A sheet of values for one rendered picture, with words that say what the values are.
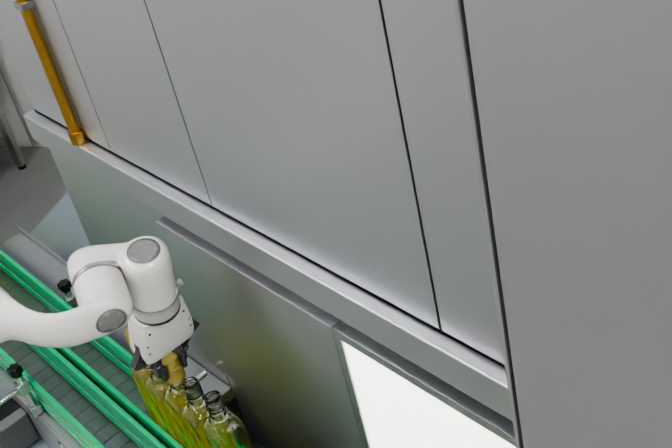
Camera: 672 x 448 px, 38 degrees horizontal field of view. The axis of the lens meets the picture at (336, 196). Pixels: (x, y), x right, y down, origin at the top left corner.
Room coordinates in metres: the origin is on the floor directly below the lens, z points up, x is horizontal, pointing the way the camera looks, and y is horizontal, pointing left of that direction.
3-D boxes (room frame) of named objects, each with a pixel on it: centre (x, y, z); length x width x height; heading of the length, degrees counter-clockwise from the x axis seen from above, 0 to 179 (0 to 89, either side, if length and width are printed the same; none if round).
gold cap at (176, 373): (1.28, 0.34, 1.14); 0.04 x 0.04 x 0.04
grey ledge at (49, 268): (1.84, 0.60, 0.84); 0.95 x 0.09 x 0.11; 35
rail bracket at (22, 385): (1.53, 0.73, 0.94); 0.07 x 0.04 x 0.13; 125
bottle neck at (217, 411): (1.19, 0.27, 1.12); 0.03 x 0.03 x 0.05
